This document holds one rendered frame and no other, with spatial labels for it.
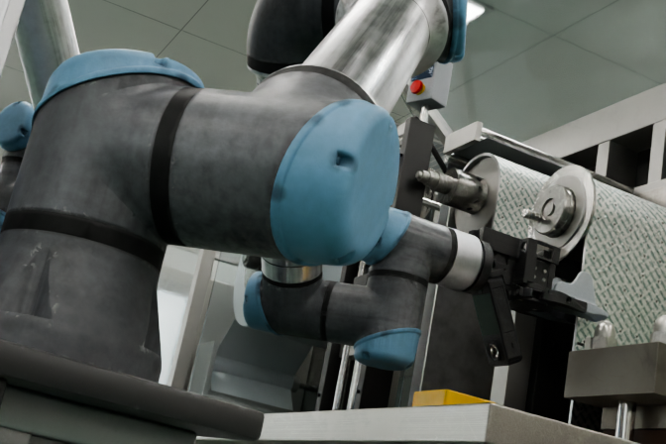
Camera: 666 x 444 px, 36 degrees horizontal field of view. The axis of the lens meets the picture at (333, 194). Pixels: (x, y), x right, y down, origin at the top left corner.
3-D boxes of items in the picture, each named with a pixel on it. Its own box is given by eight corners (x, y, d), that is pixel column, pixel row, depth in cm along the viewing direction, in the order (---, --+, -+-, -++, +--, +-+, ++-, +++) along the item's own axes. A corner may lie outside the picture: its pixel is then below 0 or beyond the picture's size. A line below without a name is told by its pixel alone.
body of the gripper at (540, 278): (566, 249, 135) (492, 222, 130) (559, 312, 132) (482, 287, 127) (530, 258, 141) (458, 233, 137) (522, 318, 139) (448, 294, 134)
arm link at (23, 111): (-20, 150, 146) (-2, 96, 148) (32, 179, 155) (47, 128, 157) (22, 150, 142) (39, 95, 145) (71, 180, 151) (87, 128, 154)
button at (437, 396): (409, 411, 116) (413, 390, 117) (461, 425, 119) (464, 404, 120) (442, 410, 110) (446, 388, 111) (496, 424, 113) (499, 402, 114)
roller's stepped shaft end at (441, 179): (410, 185, 169) (413, 167, 170) (441, 196, 172) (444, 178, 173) (420, 180, 167) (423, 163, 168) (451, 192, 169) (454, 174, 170)
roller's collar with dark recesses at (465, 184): (434, 207, 173) (440, 171, 175) (464, 217, 175) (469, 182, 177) (455, 199, 167) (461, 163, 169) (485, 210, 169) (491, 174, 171)
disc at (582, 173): (521, 269, 152) (534, 176, 157) (524, 270, 152) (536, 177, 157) (587, 253, 139) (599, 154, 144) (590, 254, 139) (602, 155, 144)
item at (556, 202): (571, 208, 142) (539, 244, 147) (582, 213, 143) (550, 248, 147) (557, 173, 148) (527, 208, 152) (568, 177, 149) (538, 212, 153)
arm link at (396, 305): (331, 363, 129) (347, 278, 132) (418, 377, 126) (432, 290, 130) (318, 349, 122) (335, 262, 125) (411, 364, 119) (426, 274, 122)
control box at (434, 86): (399, 100, 209) (407, 56, 212) (420, 113, 213) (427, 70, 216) (426, 94, 204) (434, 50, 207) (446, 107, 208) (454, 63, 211)
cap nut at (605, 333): (582, 352, 131) (586, 318, 132) (604, 359, 132) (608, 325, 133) (601, 350, 127) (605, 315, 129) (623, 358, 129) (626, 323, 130)
